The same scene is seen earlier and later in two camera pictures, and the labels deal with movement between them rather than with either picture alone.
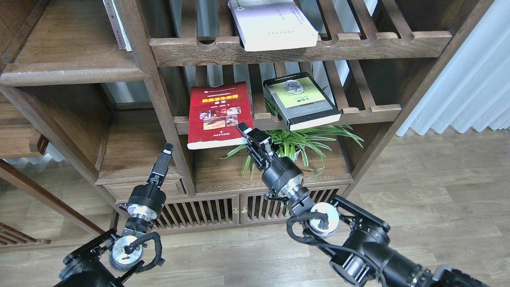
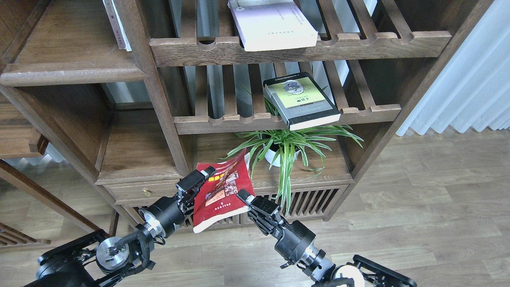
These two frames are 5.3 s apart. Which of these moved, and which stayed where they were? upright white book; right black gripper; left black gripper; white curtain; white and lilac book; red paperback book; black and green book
Moved: red paperback book; left black gripper; right black gripper
Stayed: upright white book; white and lilac book; white curtain; black and green book
